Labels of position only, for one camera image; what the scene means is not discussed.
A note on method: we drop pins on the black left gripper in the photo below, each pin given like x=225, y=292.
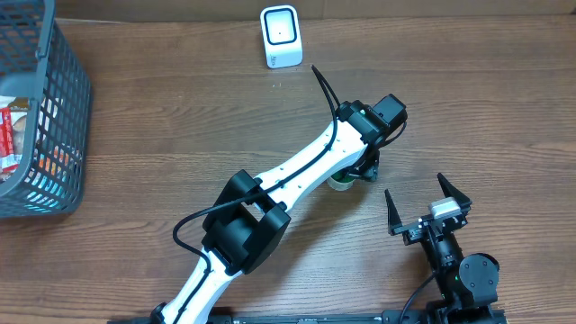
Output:
x=368, y=172

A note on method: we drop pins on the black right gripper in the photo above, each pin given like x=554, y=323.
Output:
x=426, y=223

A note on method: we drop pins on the green lid jar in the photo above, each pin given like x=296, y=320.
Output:
x=341, y=181

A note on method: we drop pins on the beige brown snack pouch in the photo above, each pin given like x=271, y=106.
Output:
x=19, y=108

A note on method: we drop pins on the teal orange cracker packet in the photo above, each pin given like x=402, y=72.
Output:
x=49, y=177

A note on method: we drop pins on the red white stick packet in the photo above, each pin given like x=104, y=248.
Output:
x=9, y=162

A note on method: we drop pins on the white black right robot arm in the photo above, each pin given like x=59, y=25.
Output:
x=467, y=284

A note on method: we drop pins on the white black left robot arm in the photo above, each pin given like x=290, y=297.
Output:
x=252, y=213

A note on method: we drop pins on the white barcode scanner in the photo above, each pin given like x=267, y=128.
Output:
x=281, y=36

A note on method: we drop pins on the grey plastic mesh basket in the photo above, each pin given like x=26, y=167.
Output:
x=38, y=63

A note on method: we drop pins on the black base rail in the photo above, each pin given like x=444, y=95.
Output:
x=386, y=317

